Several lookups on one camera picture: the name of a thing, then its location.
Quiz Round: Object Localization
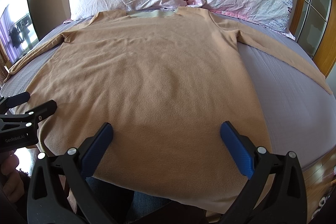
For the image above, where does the mirror leaning on wall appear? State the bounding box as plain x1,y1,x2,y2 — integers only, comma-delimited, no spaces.
1,0,39,64

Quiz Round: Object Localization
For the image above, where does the wooden headboard with glass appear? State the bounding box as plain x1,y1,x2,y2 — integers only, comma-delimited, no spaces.
289,0,335,77

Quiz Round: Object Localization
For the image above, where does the lilac bed sheet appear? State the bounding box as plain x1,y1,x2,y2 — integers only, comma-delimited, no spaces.
1,14,335,170

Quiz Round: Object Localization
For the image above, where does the tan long-sleeve shirt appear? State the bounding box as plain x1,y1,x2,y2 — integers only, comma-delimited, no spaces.
4,7,333,213

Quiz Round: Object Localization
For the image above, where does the person's left hand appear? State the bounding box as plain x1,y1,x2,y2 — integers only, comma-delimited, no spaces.
1,151,25,203

